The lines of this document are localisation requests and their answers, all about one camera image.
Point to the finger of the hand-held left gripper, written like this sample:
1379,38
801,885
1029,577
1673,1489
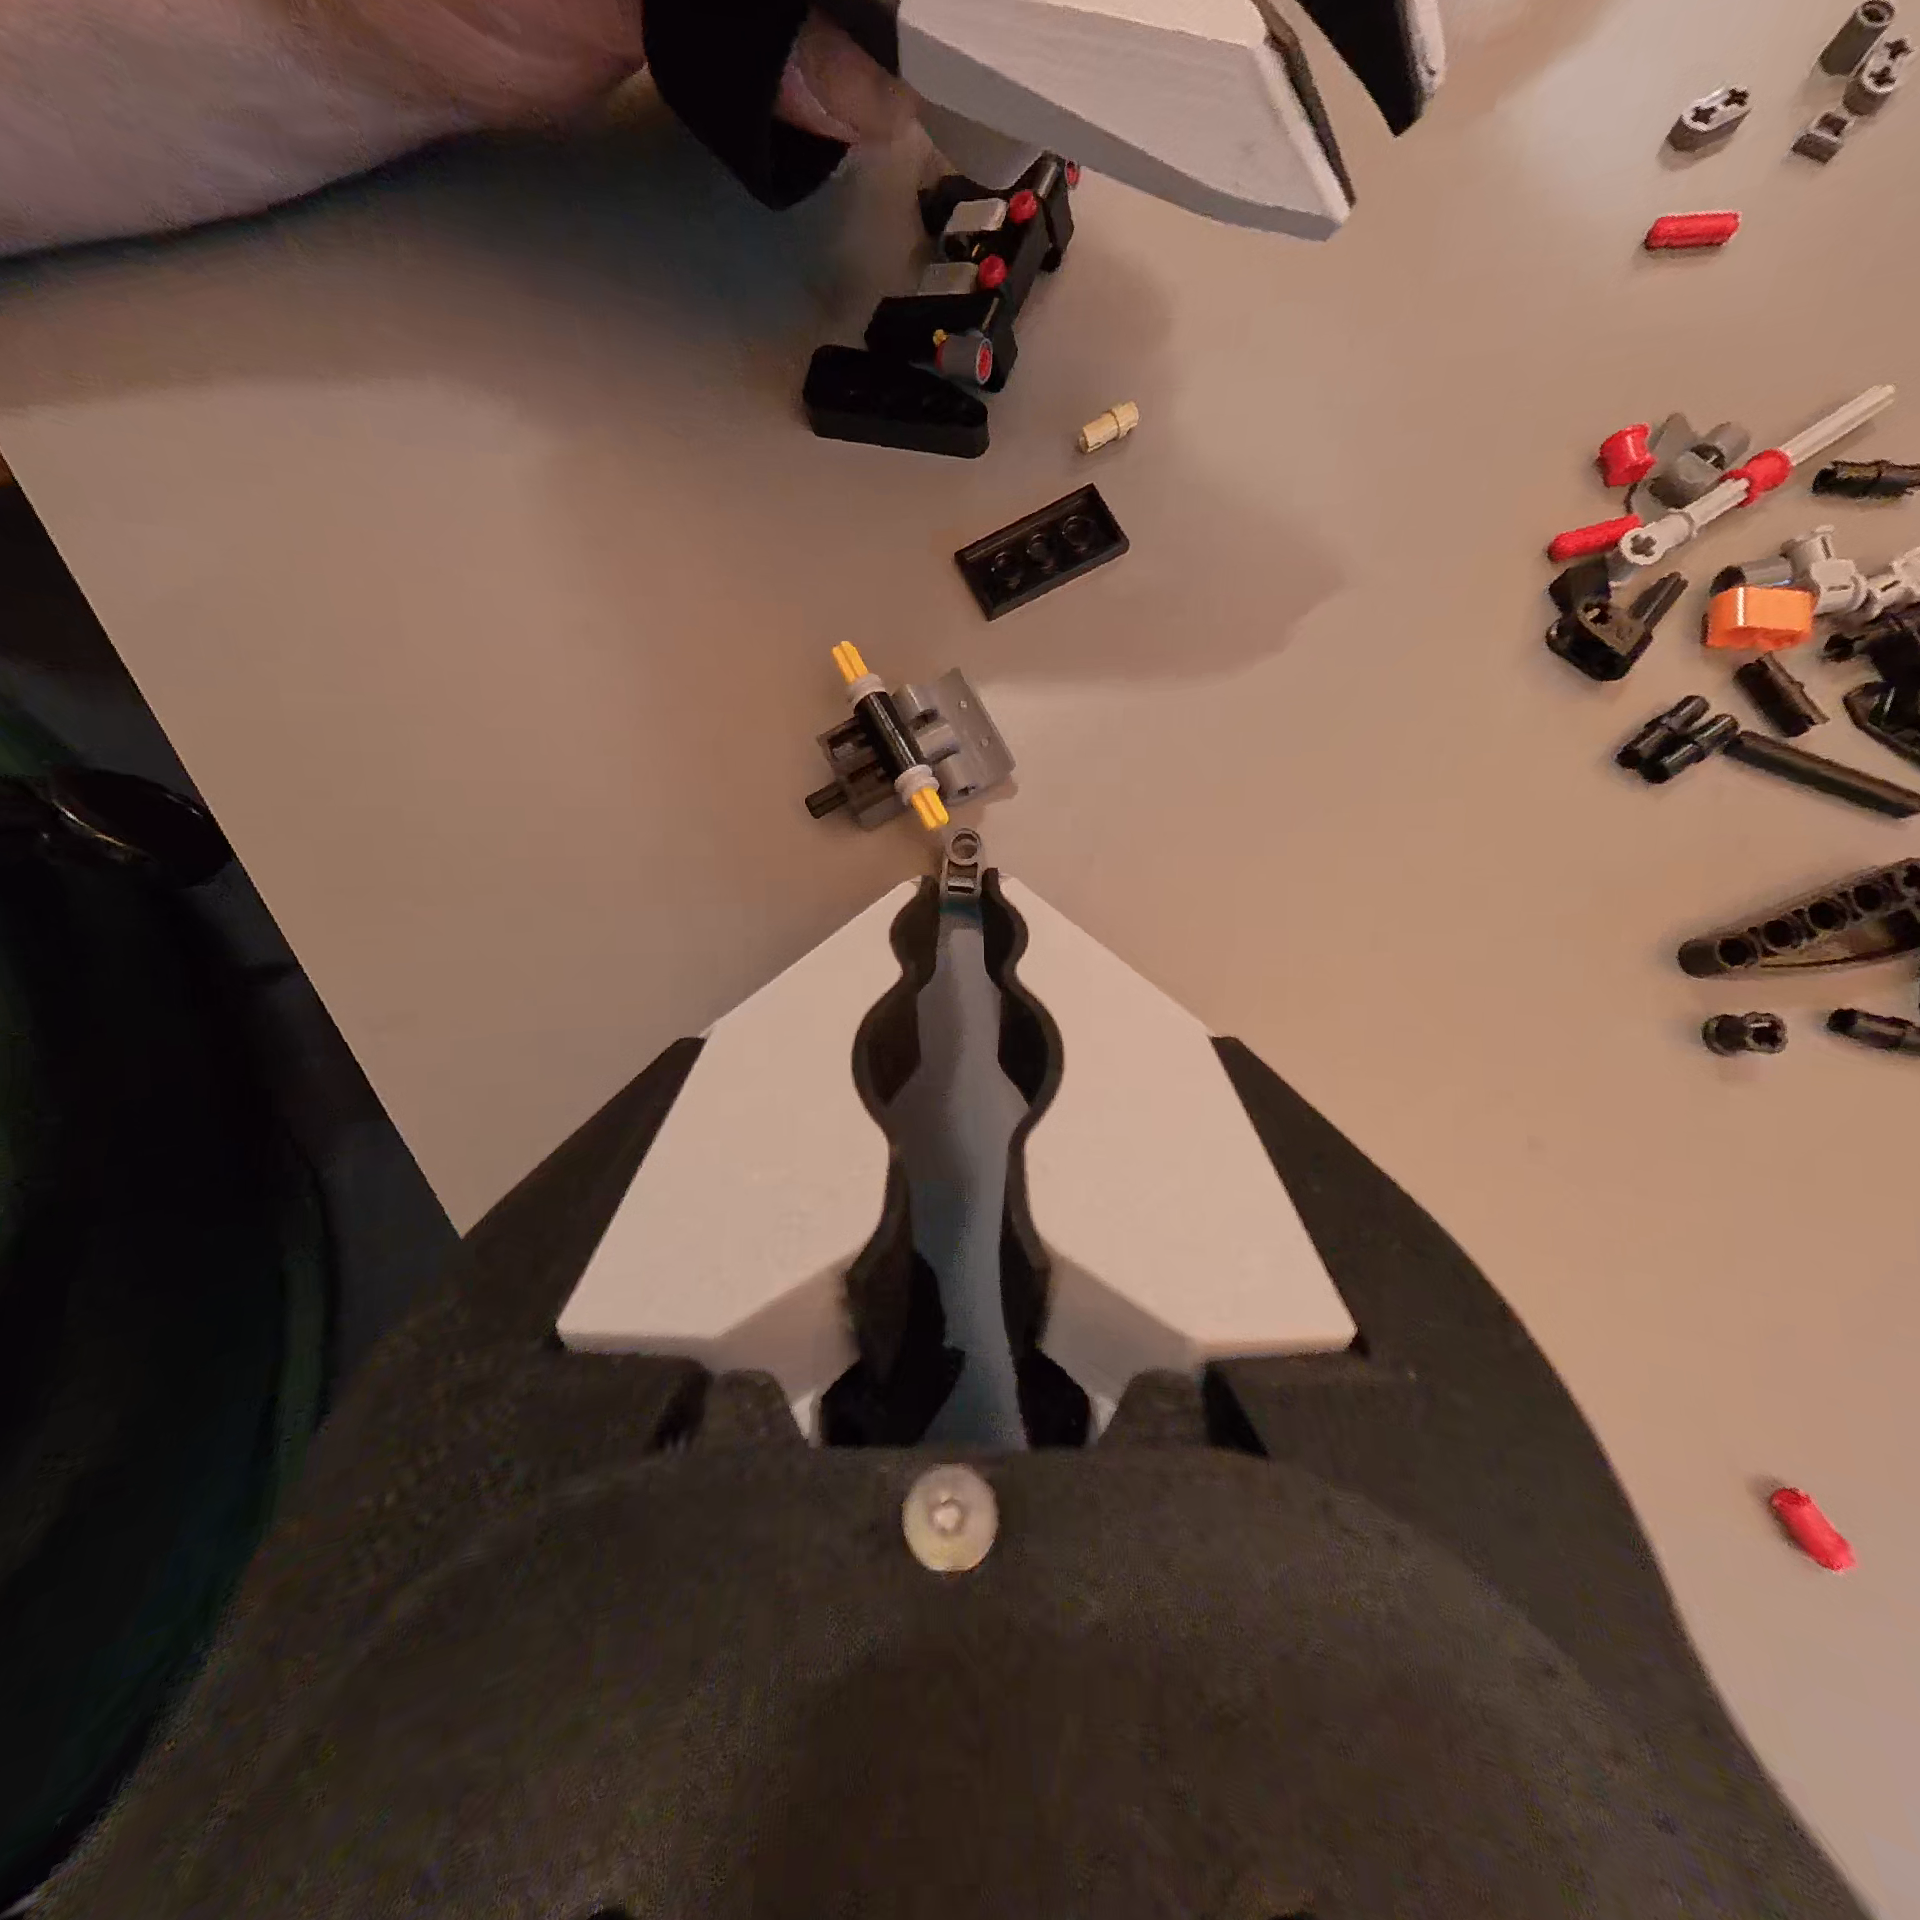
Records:
1425,38
1110,77

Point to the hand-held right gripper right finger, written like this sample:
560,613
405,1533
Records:
1184,1184

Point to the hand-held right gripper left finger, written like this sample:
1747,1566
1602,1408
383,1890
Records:
735,1184

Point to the black grey lego assembly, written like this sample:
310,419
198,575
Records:
974,285

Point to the small grey lego connector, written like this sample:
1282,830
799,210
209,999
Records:
963,856

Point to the yellow axle lego assembly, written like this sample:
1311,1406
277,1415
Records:
902,743

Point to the pile of lego pieces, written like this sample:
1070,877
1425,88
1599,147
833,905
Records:
1758,615

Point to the black triangular lego beam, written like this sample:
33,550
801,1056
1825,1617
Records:
1799,922

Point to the person's left forearm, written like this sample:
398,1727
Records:
225,120

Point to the red lego pin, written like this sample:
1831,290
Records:
1693,232

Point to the tan lego pin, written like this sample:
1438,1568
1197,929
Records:
1106,427

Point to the black curved lego beam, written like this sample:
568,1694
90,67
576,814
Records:
885,402

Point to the small dark grey lego bush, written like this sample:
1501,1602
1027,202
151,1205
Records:
1822,138

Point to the dark grey double lego connector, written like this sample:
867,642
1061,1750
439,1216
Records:
1875,77

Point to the black flat lego plate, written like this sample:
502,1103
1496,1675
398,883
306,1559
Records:
1042,551

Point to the small red lego bush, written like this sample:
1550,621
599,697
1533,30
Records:
1811,1528

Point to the person's left hand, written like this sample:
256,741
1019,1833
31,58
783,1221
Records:
856,98

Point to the person's legs blue pants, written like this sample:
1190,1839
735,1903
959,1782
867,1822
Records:
346,1141

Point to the person's torso green shirt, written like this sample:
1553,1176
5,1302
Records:
150,1350

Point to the black badge reel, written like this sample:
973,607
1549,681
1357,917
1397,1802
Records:
105,825

